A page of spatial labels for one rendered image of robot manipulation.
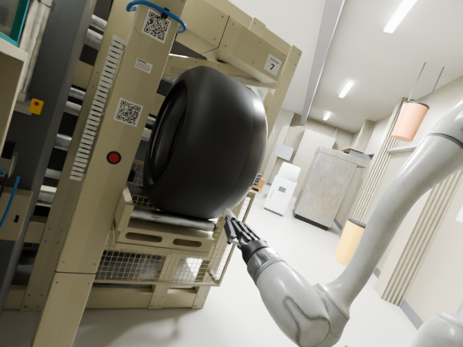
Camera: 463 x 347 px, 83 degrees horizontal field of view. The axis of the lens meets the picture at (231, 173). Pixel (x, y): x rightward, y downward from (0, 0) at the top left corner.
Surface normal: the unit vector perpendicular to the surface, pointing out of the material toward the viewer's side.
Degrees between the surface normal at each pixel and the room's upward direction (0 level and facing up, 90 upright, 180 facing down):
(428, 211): 90
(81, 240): 90
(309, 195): 90
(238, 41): 90
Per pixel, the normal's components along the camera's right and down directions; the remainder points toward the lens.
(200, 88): -0.14, -0.52
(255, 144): 0.52, 0.02
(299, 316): -0.41, -0.55
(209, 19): 0.45, 0.27
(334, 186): -0.22, 0.03
